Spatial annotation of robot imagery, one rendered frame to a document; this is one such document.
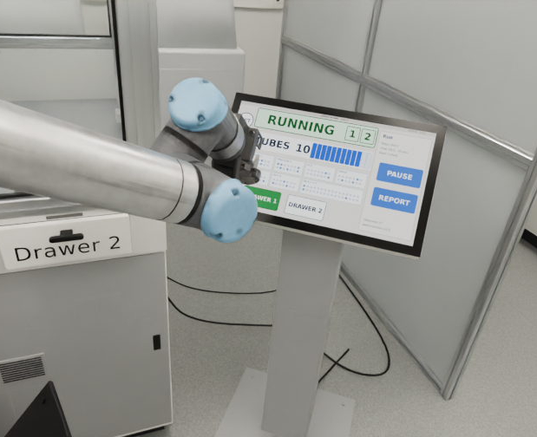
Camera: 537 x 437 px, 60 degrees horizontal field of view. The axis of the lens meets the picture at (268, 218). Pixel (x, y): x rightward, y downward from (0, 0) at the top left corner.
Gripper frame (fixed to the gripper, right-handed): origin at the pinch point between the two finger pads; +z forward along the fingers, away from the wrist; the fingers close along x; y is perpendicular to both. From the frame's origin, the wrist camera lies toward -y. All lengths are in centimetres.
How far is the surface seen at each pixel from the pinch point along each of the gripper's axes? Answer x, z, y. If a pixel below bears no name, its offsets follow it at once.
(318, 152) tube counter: -10.8, 14.8, 14.2
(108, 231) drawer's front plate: 34.5, 12.3, -16.4
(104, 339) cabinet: 39, 35, -46
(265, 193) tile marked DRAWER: -0.9, 14.7, 1.6
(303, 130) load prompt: -5.9, 14.8, 18.8
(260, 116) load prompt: 5.4, 14.8, 20.5
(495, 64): -53, 55, 66
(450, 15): -37, 64, 88
